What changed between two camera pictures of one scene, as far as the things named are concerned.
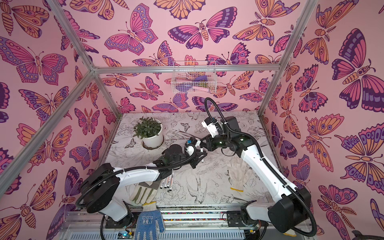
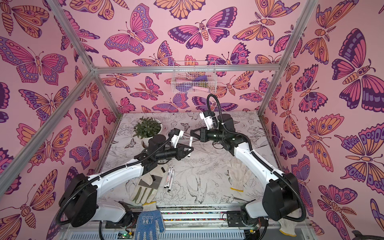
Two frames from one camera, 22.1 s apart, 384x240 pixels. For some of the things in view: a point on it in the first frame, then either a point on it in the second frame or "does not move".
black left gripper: [195, 161] -> [180, 154]
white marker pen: [172, 179] does not move
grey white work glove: [144, 192] does not move
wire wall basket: [194, 77] does not move
